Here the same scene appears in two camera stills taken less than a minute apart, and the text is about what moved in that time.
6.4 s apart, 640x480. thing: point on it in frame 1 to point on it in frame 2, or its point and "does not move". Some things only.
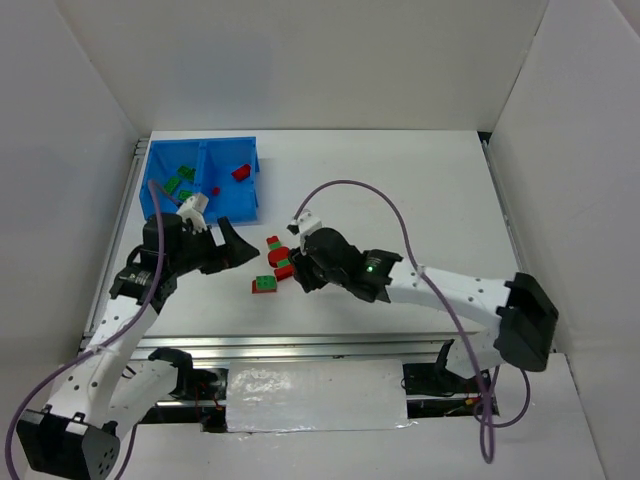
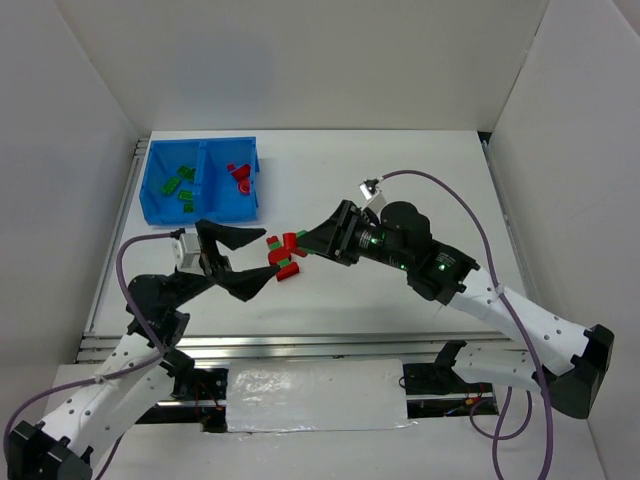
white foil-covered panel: x=280 y=397 does not move
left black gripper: x=218 y=250 to x=211 y=257
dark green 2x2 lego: x=188 y=173 does not move
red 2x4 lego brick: x=242 y=172 does not move
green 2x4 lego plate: x=171 y=184 does not move
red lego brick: x=284 y=272 does not move
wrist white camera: x=305 y=223 to x=375 y=199
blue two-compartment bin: x=223 y=169 does not move
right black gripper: x=304 y=270 to x=345 y=233
